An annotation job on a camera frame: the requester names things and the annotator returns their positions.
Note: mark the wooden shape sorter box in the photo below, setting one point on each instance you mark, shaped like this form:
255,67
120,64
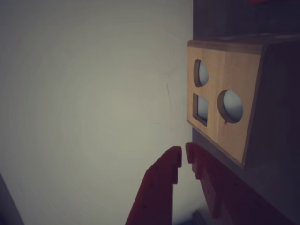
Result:
234,82

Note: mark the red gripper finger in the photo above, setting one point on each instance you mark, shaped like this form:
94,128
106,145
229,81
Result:
154,187
222,187

